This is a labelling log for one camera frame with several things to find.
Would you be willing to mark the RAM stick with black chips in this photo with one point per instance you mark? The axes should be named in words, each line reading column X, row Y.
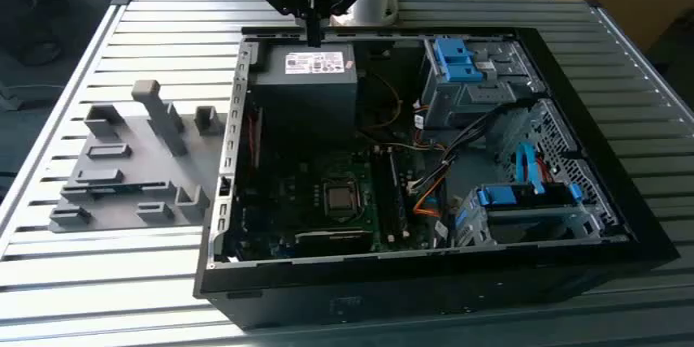
column 402, row 200

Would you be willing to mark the grey power supply unit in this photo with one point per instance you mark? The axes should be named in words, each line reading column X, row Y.
column 303, row 99

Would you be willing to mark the grey optical drive cage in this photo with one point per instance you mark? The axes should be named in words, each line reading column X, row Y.
column 455, row 103

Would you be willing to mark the grey parts rack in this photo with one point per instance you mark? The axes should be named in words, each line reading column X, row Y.
column 151, row 148

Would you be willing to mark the CPU socket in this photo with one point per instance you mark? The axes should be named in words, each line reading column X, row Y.
column 342, row 198

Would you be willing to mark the green motherboard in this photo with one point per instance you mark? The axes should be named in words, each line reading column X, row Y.
column 287, row 200

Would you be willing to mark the white furniture foot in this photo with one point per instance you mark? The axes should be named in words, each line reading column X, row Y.
column 8, row 97

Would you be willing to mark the blue disk carrier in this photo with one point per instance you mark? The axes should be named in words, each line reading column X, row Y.
column 504, row 196

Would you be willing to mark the black graphics card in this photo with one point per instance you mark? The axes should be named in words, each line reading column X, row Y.
column 331, row 243

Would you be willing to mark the grey disk bay cage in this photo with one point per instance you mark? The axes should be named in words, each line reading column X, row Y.
column 471, row 233

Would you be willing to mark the black PC case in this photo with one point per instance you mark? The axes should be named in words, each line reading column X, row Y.
column 379, row 294

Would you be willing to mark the blue drive latch bracket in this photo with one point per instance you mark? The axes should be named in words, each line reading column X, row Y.
column 455, row 62

